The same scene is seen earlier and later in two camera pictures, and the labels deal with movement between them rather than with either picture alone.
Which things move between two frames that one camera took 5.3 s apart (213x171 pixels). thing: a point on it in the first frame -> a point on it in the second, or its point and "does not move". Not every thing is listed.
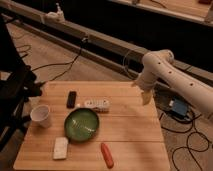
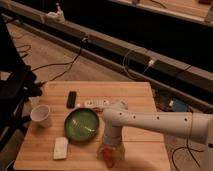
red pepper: [107, 155] does not move
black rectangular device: [71, 101] does not move
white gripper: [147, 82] -> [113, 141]
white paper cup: [40, 115] does not move
